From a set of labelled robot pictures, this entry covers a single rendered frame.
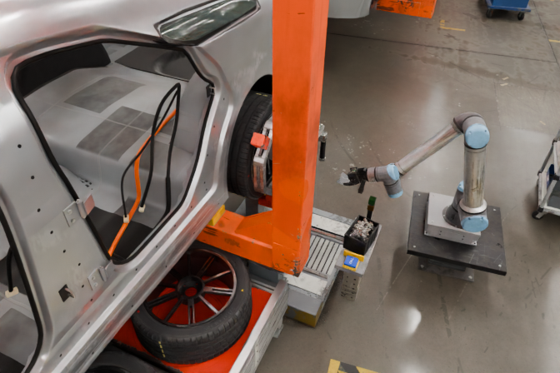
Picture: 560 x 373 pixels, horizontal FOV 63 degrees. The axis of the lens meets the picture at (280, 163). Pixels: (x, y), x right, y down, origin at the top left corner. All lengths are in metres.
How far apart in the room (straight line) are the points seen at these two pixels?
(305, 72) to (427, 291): 1.98
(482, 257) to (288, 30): 2.06
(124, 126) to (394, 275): 2.02
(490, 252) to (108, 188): 2.38
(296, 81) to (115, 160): 1.25
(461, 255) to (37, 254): 2.42
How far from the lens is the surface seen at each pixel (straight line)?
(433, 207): 3.26
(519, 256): 3.76
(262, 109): 2.60
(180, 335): 2.41
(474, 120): 2.62
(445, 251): 3.14
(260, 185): 2.64
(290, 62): 1.75
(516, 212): 4.10
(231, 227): 2.57
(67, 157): 2.90
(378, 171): 2.71
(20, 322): 2.33
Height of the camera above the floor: 2.54
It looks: 38 degrees down
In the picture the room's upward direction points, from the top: 1 degrees clockwise
